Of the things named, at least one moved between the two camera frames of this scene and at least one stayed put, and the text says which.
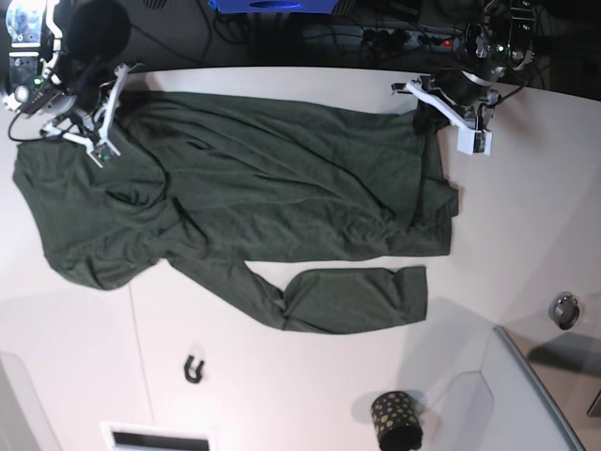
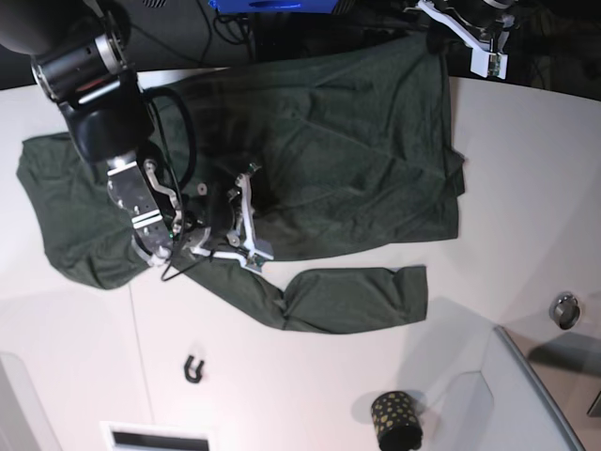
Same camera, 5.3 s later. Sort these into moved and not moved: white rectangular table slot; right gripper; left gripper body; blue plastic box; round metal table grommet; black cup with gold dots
Moved: left gripper body; right gripper
Not moved: round metal table grommet; blue plastic box; white rectangular table slot; black cup with gold dots
